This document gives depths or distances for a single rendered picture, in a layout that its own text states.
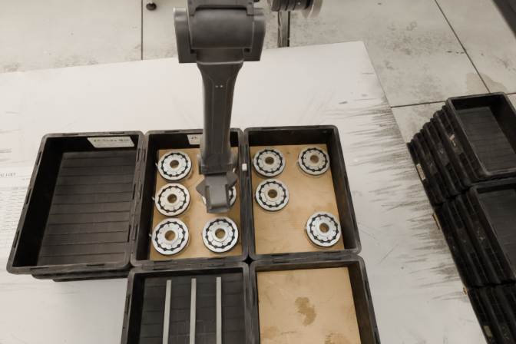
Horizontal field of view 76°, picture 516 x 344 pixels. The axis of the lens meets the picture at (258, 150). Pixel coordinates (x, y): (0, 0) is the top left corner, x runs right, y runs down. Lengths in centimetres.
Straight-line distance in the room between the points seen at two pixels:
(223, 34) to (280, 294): 74
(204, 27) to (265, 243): 72
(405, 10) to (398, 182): 206
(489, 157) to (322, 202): 100
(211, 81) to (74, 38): 243
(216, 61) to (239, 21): 7
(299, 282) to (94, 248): 59
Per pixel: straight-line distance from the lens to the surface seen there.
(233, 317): 98
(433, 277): 127
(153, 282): 101
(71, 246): 111
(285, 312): 98
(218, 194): 75
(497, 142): 192
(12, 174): 145
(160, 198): 103
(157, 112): 138
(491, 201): 189
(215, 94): 49
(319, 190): 107
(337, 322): 101
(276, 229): 101
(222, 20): 41
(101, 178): 115
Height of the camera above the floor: 181
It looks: 63 degrees down
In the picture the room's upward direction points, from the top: 5 degrees clockwise
